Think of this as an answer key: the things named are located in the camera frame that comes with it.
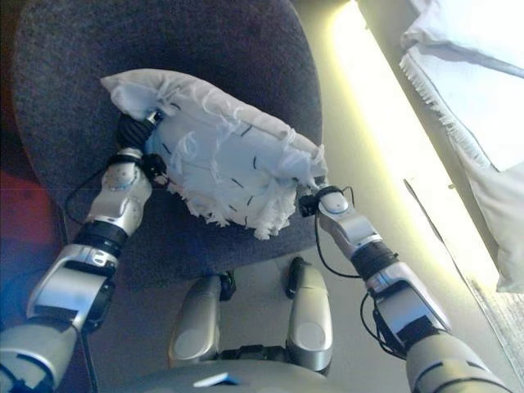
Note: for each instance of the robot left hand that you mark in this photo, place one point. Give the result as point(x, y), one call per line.
point(133, 135)

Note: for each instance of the white tasselled cushion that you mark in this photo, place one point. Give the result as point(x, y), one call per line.
point(221, 163)

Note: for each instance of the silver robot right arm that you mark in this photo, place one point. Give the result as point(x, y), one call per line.
point(401, 294)

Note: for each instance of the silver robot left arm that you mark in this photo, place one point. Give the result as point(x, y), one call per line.
point(82, 278)

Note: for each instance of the grey fabric armchair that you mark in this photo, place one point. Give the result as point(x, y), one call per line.
point(163, 41)

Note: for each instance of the silver robot torso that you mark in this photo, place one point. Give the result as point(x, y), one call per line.
point(266, 376)

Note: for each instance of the white fringed blanket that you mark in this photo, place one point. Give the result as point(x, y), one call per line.
point(446, 110)

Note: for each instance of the bed with white bedding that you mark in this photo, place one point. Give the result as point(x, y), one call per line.
point(491, 41)

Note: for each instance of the grey patterned rug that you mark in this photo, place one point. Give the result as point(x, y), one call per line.
point(503, 323)

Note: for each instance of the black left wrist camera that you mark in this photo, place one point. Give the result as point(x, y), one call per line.
point(155, 168)

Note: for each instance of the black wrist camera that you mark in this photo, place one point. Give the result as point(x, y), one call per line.
point(155, 168)
point(309, 204)

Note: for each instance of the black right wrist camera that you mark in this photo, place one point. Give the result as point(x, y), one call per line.
point(309, 204)

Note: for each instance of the beige bed frame with light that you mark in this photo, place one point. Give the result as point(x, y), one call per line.
point(389, 135)

